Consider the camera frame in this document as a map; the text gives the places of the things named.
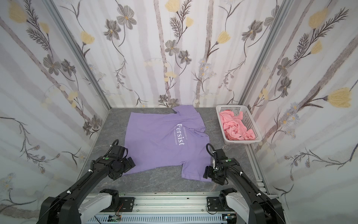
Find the purple t-shirt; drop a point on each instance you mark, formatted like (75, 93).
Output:
(175, 139)

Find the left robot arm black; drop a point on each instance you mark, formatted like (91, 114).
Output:
(65, 208)

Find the white ventilation grille strip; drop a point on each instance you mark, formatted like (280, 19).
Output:
(161, 219)

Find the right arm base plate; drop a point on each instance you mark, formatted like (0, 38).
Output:
(214, 204)

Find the aluminium front rail frame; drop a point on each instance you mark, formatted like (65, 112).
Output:
(153, 203)

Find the small circuit board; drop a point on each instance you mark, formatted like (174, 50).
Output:
(114, 218)
(230, 218)

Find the small circuit board left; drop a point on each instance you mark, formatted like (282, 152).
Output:
(114, 218)

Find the small circuit board right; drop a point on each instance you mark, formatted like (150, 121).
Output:
(230, 218)

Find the white plastic laundry basket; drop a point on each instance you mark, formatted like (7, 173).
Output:
(247, 120)

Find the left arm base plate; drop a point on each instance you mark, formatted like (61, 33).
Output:
(124, 204)

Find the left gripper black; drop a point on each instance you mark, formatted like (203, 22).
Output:
(128, 165)

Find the pink t-shirt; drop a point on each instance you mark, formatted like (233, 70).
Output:
(233, 127)

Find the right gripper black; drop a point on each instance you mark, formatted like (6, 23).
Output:
(208, 172)

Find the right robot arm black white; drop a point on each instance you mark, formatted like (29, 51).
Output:
(246, 199)

